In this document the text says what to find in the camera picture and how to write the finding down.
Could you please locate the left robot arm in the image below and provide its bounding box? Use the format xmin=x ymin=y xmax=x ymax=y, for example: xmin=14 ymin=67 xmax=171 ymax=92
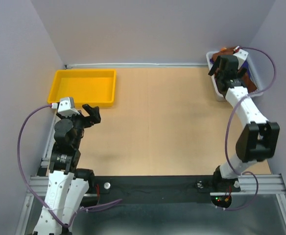
xmin=33 ymin=104 xmax=101 ymax=235

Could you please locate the white plastic basket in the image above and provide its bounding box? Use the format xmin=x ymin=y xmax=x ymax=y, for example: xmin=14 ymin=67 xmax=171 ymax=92
xmin=206 ymin=51 xmax=263 ymax=102

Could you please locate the brown towel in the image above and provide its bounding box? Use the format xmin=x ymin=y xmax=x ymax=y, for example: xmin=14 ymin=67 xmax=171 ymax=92
xmin=210 ymin=47 xmax=257 ymax=93

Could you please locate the yellow plastic tray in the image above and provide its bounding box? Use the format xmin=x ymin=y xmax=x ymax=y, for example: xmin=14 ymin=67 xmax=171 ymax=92
xmin=47 ymin=69 xmax=117 ymax=108

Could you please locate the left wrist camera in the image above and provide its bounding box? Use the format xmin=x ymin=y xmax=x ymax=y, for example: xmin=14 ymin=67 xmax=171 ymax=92
xmin=57 ymin=97 xmax=80 ymax=117

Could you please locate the aluminium frame rail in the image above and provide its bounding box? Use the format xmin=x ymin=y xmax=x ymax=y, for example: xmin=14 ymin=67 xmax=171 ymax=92
xmin=29 ymin=174 xmax=286 ymax=196

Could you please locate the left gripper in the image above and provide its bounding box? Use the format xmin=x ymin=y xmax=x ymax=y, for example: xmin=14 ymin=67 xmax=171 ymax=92
xmin=57 ymin=103 xmax=101 ymax=146

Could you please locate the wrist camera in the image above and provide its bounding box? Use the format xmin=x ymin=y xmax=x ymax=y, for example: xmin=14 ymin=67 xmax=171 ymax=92
xmin=57 ymin=97 xmax=80 ymax=117
xmin=233 ymin=47 xmax=248 ymax=69

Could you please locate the purple towel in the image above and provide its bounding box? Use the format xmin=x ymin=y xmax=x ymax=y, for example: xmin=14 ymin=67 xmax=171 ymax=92
xmin=241 ymin=60 xmax=251 ymax=77

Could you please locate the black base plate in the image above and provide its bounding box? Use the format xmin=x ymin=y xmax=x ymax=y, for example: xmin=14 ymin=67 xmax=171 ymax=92
xmin=67 ymin=175 xmax=241 ymax=212

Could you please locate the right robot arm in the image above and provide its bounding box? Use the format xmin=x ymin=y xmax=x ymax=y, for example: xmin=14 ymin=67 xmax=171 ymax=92
xmin=209 ymin=52 xmax=280 ymax=191

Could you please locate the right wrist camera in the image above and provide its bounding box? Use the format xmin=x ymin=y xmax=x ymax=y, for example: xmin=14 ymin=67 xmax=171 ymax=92
xmin=233 ymin=47 xmax=248 ymax=69

